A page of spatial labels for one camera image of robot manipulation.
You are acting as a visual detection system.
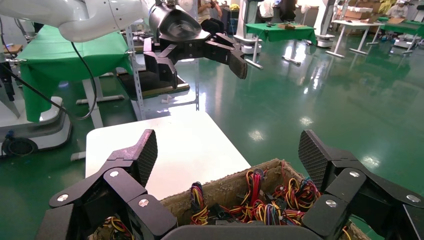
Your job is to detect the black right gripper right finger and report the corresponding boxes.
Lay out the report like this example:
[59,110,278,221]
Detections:
[298,129,424,240]

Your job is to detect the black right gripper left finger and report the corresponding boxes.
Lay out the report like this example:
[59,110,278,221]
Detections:
[35,129,178,240]

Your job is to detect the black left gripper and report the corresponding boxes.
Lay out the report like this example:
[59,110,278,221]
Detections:
[143,3,249,90]

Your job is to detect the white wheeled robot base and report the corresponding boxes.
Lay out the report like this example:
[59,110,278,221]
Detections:
[0,95,73,157]

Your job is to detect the seated person in dark trousers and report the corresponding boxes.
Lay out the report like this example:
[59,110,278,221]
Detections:
[197,0,226,35]

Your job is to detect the grey metal shelf rack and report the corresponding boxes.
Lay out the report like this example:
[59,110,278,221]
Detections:
[124,24,201,122]

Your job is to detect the white robot column with base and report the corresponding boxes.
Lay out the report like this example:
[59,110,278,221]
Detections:
[232,0,264,55]

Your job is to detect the person in white shirt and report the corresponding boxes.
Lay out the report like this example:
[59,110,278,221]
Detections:
[258,0,276,19]

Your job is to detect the green cloth table with items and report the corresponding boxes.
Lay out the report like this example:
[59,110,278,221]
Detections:
[245,22,318,70]

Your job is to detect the person in black clothes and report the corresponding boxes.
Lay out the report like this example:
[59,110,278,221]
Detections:
[277,0,299,23]

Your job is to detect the brown cardboard divider box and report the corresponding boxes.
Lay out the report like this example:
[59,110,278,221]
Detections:
[88,158,372,240]

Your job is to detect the green cloth covered table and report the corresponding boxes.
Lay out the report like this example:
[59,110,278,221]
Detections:
[17,24,134,129]

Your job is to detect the white bare table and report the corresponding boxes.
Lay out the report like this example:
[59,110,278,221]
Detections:
[325,19,386,60]

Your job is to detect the stacked brown cardboard boxes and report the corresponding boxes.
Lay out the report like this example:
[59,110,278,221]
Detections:
[343,4,383,21]

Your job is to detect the long green cloth table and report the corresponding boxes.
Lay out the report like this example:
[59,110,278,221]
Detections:
[377,15,424,55]

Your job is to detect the person in white cap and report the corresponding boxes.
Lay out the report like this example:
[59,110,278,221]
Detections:
[385,0,411,19]

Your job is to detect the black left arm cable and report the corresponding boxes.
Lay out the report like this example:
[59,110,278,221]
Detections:
[0,41,98,121]

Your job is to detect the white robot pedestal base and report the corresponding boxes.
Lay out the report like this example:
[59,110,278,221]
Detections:
[313,0,337,49]

